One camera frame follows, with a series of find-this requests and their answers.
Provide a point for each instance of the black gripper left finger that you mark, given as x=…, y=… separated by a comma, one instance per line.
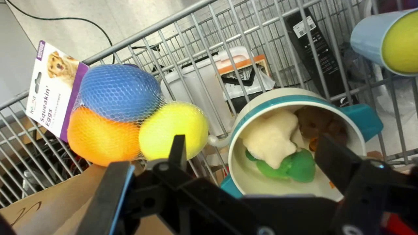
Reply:
x=178, y=155

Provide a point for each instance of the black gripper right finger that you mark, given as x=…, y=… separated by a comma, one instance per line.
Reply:
x=337, y=165

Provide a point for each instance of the brown teddy bear toy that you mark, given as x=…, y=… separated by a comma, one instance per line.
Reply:
x=322, y=126

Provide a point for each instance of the green plush toy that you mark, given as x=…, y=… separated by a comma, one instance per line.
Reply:
x=296, y=168

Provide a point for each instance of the white plush toy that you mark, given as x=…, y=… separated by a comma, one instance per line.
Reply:
x=269, y=139

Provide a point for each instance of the white bowl with teal rim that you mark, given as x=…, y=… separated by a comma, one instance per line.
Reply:
x=262, y=185

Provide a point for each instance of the orange ball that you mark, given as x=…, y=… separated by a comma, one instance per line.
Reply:
x=100, y=139

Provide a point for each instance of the black plate with blue edge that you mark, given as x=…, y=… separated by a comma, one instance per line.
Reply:
x=106, y=200

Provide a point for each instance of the blue ball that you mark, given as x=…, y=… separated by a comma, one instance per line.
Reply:
x=119, y=92

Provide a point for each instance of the black box with white label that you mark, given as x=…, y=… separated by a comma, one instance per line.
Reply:
x=320, y=53

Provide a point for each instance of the light blue cup yellow inside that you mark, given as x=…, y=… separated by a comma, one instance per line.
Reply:
x=400, y=44

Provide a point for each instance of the brown cardboard box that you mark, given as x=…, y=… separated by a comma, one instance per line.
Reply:
x=47, y=209

